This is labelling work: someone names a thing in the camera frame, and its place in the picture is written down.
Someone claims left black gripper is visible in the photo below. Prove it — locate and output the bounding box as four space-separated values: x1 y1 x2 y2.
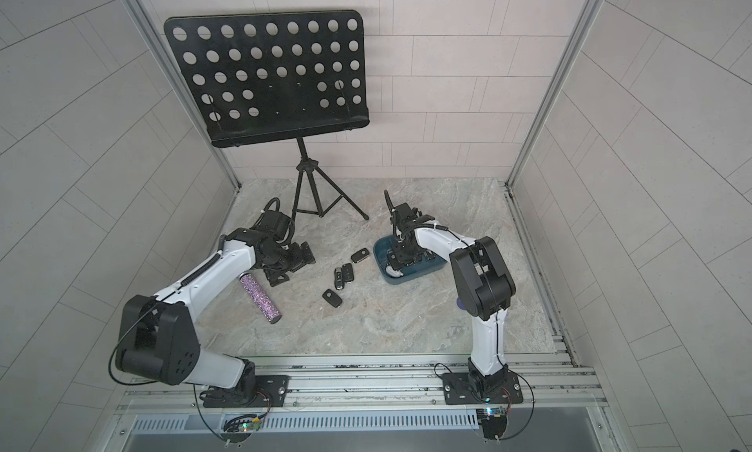
263 239 321 286

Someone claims teal plastic storage box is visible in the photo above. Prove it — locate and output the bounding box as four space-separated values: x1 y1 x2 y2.
373 236 447 286

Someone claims white oval key fob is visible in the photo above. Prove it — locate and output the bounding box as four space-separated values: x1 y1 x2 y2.
385 266 403 278

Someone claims black VW key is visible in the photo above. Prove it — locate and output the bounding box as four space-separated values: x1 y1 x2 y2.
322 289 343 308
351 248 370 264

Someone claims black flip key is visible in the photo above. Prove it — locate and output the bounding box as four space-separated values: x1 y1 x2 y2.
342 263 354 284

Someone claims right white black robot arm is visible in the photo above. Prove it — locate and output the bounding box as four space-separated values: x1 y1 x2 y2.
384 192 516 396

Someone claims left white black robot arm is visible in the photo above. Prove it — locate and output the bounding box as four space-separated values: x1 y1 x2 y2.
108 197 315 396

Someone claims purple glitter cylinder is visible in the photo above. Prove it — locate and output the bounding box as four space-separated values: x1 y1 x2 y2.
239 272 282 325

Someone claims black perforated music stand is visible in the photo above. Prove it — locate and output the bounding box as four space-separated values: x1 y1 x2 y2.
164 9 369 217

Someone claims right green circuit board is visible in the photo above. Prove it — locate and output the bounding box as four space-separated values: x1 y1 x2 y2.
476 406 509 441

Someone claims green circuit board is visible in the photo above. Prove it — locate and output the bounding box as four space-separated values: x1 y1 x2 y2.
476 406 509 441
221 414 266 443

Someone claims left green circuit board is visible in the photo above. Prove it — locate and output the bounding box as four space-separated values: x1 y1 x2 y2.
221 414 266 443

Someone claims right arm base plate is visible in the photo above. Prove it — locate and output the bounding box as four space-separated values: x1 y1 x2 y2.
440 371 524 406

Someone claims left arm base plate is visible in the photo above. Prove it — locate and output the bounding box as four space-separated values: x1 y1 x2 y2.
199 375 290 409

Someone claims aluminium mounting rail frame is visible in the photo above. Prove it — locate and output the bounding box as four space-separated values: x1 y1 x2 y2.
100 345 626 451

